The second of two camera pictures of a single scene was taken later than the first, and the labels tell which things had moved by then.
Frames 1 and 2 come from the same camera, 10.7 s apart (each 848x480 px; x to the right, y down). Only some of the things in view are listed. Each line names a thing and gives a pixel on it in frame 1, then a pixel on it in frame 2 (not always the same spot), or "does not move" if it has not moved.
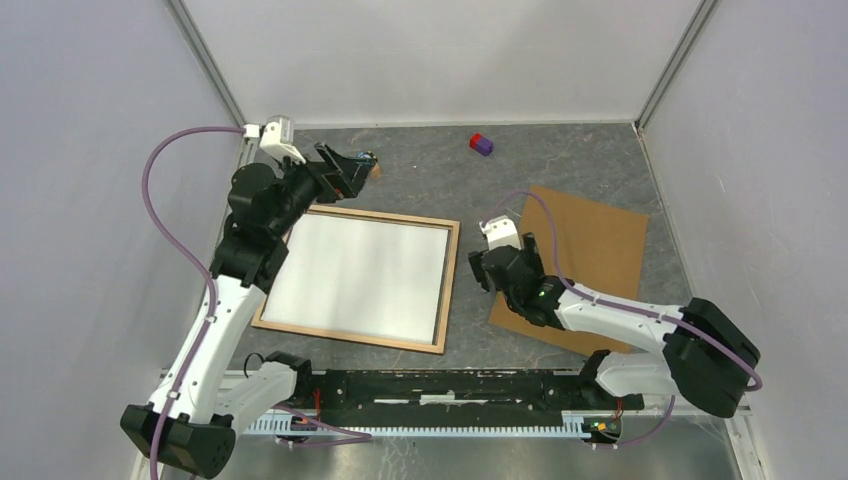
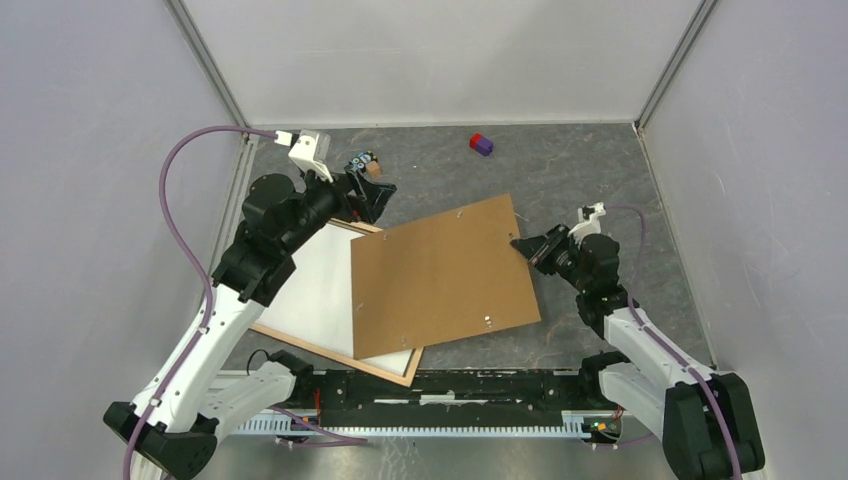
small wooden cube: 376,172 does not move
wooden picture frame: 368,277 → 355,230
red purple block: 481,144 does not move
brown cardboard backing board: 586,242 → 448,277
